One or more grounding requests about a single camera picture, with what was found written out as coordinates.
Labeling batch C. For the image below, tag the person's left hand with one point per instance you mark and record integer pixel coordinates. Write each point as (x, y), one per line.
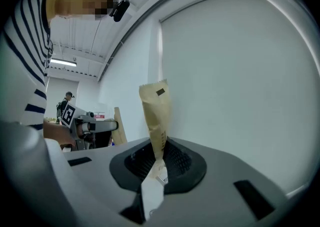
(82, 131)

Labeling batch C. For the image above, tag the black head-mounted camera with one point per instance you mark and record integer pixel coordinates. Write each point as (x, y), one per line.
(121, 8)

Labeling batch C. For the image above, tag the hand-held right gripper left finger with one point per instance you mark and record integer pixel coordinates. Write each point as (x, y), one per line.
(105, 183)

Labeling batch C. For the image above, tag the person's left forearm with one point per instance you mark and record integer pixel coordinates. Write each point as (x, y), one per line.
(57, 133)

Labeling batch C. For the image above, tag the fluorescent ceiling light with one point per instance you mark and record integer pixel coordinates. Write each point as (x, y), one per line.
(63, 62)

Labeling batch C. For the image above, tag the person in striped shirt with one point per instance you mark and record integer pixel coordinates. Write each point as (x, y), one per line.
(25, 58)

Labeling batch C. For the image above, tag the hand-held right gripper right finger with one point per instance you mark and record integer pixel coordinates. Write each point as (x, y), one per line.
(220, 191)

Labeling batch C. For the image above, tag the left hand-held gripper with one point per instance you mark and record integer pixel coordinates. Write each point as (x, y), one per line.
(68, 116)

